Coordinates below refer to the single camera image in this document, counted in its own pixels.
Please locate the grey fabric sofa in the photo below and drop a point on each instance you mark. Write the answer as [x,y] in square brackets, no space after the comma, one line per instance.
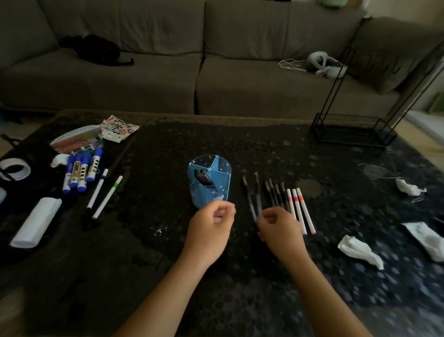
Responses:
[260,86]

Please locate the clear plastic piece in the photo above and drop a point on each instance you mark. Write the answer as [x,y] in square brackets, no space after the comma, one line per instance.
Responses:
[376,172]

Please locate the person's right hand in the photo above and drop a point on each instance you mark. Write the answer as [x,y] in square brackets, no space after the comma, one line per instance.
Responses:
[284,236]

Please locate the blue pen holder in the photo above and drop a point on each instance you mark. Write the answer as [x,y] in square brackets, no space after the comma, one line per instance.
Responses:
[223,180]

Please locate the black bag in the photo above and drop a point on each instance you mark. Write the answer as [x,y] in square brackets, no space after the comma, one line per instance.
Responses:
[97,50]

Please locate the white round object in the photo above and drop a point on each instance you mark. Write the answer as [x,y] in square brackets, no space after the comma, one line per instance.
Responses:
[2,196]

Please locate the white folded paper towel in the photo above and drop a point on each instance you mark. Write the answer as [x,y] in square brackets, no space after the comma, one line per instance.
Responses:
[34,224]

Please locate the pale green bag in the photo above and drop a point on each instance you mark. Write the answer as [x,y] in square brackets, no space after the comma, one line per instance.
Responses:
[333,2]

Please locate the white tape roll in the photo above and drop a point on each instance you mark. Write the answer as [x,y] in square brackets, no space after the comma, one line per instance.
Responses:
[24,175]

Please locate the knotted crumpled white tissue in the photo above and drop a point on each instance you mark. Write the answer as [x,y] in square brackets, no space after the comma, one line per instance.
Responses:
[409,188]

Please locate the small crumpled white tissue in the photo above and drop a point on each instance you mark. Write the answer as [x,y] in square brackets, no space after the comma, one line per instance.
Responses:
[59,160]

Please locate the green box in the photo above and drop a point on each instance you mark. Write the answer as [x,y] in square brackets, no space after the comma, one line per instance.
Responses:
[437,104]

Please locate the person's left hand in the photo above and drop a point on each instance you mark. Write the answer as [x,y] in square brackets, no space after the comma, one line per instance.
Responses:
[208,232]

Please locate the thin white fineliner blue band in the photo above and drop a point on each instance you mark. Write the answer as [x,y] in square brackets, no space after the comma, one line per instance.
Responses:
[97,189]

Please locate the bunch of black pens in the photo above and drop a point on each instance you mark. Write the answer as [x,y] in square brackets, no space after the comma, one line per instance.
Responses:
[278,196]

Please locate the thin white fineliner green band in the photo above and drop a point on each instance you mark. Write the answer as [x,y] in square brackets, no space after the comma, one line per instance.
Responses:
[107,197]

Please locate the person's left forearm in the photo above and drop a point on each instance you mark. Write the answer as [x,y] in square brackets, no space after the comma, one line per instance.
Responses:
[163,298]

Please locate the long crumpled white tissue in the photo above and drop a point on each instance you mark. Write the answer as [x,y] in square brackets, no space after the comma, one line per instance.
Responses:
[357,250]

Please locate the white low platform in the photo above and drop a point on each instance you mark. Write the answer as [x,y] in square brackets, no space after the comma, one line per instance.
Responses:
[430,126]

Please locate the colourful sticker sheet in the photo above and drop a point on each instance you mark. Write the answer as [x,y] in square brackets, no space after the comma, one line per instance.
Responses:
[119,128]

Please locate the white headset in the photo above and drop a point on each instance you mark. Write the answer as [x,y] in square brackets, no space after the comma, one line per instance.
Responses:
[333,71]

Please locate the person's right forearm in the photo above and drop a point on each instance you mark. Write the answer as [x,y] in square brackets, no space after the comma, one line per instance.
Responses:
[326,298]

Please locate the blue capped white marker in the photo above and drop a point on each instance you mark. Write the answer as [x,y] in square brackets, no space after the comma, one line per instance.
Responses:
[67,175]
[83,172]
[94,165]
[75,172]

